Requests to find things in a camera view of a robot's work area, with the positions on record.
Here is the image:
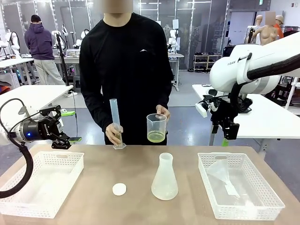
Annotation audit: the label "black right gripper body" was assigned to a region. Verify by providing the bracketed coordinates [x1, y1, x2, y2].
[209, 103, 237, 126]

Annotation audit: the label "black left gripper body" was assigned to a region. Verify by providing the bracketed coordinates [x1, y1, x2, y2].
[19, 116, 64, 143]

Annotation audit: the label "clear plastic funnel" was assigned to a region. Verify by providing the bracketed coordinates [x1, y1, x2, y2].
[206, 160, 241, 198]

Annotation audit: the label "clear plastic graduated cylinder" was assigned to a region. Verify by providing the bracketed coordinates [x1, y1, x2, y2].
[109, 98, 127, 150]

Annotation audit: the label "clear plastic beaker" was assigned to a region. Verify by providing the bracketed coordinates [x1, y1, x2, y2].
[146, 113, 167, 143]

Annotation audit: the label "white round flask cap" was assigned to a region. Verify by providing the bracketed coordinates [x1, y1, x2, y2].
[112, 182, 127, 196]

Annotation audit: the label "translucent plastic conical flask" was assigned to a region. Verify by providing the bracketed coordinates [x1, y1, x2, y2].
[151, 152, 179, 201]

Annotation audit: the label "white perforated plastic basket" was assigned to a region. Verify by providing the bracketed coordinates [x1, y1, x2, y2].
[197, 152, 286, 221]
[0, 151, 84, 219]

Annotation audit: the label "person's left forearm black sleeve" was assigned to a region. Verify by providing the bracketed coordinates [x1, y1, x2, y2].
[156, 75, 174, 111]

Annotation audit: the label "person's right forearm black sleeve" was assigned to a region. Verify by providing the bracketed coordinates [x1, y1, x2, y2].
[84, 91, 113, 132]

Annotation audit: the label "person's right hand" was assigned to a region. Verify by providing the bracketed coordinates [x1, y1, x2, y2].
[105, 123, 124, 145]

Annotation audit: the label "person's left hand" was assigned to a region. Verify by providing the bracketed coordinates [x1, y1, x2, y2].
[156, 105, 171, 123]

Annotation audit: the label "large white side table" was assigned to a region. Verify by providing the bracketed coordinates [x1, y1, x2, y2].
[0, 84, 75, 113]

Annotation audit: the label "wooden shoe rack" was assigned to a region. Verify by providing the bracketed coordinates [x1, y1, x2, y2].
[193, 52, 222, 73]

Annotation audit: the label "black tripod stand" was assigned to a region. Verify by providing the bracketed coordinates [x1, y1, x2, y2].
[54, 32, 71, 86]

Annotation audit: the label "black utility cart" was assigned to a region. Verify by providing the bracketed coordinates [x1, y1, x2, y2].
[266, 76, 293, 106]

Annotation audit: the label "dark luggage bags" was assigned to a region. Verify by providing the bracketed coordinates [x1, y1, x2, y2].
[222, 45, 235, 58]

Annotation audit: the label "person in black sweater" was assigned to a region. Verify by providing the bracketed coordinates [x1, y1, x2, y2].
[79, 11, 174, 146]

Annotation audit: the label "person in purple hoodie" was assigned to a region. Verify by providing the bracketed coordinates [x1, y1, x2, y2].
[24, 14, 66, 85]

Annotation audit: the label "beige bare mannequin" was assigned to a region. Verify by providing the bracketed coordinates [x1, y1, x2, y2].
[259, 11, 282, 46]

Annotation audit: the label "white mannequin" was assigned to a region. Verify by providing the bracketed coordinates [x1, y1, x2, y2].
[254, 15, 263, 45]

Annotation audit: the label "mannequin in orange clothes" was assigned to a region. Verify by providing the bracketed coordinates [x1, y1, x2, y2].
[274, 15, 285, 39]

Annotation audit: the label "black clothes on rack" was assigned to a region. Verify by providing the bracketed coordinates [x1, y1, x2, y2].
[282, 29, 300, 38]

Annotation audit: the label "thin right gripper cable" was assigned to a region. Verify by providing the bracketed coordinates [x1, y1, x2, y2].
[198, 95, 229, 111]

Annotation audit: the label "thin gripper cable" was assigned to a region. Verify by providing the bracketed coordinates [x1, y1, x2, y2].
[0, 98, 31, 128]
[198, 95, 229, 111]

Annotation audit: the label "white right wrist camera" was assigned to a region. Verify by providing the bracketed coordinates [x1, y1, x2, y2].
[195, 102, 209, 117]

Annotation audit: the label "thick black left arm hose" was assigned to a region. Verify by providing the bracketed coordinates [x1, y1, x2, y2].
[0, 131, 34, 199]

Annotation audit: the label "thick black arm hose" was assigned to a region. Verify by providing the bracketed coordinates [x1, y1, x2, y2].
[0, 131, 34, 199]
[228, 54, 300, 122]

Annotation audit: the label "thin left gripper cable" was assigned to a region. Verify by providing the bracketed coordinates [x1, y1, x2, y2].
[0, 98, 31, 128]

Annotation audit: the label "thick black right arm hose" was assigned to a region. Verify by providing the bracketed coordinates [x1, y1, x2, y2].
[228, 54, 300, 122]

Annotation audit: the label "black tripod with camera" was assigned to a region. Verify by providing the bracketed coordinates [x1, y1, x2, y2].
[245, 27, 255, 45]

